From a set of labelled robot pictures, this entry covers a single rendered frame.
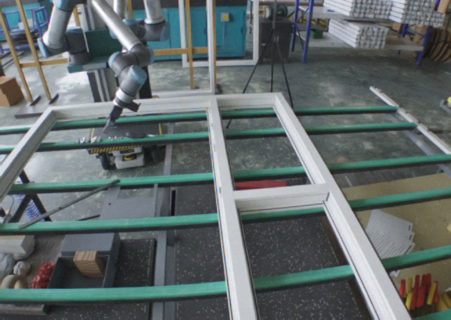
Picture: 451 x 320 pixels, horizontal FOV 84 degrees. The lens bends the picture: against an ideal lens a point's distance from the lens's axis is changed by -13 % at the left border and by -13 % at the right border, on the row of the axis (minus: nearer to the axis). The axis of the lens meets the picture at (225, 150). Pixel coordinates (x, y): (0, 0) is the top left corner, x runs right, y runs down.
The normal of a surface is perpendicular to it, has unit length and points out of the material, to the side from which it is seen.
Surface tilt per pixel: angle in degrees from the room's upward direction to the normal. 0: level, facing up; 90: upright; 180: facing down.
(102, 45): 90
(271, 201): 90
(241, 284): 0
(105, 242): 0
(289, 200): 90
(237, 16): 90
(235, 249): 0
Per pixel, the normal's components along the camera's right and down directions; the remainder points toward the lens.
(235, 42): 0.11, 0.59
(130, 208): 0.00, -0.81
